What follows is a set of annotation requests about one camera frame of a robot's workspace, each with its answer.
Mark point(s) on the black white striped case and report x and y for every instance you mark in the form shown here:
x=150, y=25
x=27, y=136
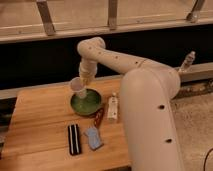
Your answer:
x=74, y=139

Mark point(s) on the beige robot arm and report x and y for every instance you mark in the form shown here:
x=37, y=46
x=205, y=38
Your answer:
x=146, y=90

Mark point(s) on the metal railing bracket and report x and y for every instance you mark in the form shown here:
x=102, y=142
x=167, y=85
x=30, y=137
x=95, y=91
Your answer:
x=112, y=14
x=193, y=15
x=44, y=12

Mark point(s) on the right metal railing bracket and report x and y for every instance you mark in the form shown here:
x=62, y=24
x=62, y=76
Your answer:
x=193, y=15

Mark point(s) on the middle metal railing bracket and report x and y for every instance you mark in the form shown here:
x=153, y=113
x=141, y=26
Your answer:
x=112, y=14

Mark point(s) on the small metal fixture on ledge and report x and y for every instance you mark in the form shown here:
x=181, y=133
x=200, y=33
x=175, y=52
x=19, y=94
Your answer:
x=188, y=61

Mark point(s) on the left metal railing bracket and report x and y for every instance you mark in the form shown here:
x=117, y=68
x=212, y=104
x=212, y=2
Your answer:
x=44, y=12

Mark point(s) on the green ceramic bowl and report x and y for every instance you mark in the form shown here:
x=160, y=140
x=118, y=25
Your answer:
x=87, y=106

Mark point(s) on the white tube with cap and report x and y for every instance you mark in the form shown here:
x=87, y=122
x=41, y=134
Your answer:
x=112, y=113

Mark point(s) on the yellowish beige gripper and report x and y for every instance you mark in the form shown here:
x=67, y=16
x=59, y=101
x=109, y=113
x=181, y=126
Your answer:
x=87, y=75

